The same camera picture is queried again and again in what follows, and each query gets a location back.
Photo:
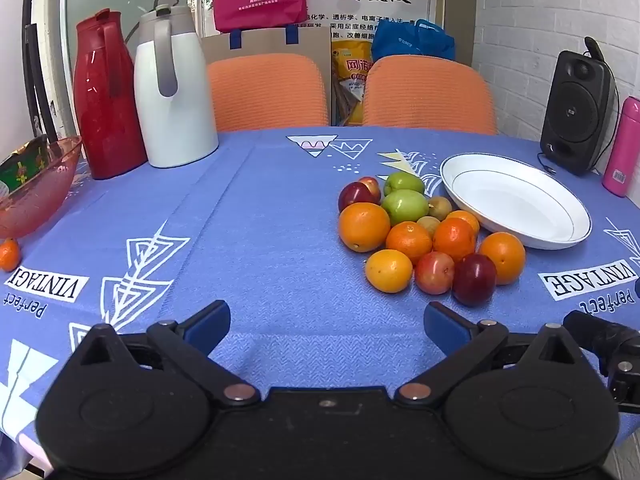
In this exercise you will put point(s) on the white plate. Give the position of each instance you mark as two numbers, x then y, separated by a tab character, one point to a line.
515	200

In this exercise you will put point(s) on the blue plastic bag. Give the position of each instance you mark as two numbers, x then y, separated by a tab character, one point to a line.
410	42

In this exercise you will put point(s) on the blue printed tablecloth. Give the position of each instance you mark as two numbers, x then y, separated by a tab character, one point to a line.
250	240

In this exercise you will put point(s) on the yellow orange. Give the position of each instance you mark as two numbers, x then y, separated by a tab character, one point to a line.
389	271

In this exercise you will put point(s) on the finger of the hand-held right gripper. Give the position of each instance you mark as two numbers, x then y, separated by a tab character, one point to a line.
600	332

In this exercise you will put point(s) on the white thermos jug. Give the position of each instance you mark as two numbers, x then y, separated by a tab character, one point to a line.
185	110

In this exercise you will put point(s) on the black speaker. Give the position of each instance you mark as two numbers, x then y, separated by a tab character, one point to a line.
575	110

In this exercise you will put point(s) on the large orange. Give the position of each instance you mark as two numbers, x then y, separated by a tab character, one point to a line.
364	227

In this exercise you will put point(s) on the pink bottle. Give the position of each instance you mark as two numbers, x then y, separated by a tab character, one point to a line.
625	150

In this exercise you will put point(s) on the tangerine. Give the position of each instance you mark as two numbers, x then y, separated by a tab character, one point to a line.
467	217
7	255
454	240
407	241

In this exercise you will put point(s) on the orange fabric chair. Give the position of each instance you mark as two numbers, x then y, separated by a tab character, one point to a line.
425	95
265	95

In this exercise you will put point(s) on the kiwi fruit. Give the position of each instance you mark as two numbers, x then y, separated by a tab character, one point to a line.
441	207
429	225

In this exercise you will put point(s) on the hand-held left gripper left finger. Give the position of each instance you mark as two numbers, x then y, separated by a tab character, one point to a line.
210	325

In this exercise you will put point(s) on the green gold snack packet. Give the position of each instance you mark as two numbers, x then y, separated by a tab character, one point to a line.
20	172

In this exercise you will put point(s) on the yellow snack bag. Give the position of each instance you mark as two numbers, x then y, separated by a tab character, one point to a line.
350	67

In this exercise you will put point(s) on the dark red plum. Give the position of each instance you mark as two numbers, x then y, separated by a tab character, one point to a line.
474	280

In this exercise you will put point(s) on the large green apple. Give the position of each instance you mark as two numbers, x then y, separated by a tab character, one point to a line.
404	207

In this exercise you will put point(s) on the red thermos jug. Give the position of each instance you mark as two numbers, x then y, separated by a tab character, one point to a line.
105	110

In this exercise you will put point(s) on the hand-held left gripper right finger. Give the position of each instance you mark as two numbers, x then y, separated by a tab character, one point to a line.
445	327

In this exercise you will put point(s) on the small black microphone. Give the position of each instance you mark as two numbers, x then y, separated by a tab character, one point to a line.
594	47

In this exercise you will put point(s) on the red nectarine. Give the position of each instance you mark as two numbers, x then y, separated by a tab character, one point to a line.
434	274
371	186

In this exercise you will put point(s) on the pink transparent bowl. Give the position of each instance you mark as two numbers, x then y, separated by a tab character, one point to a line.
30	205

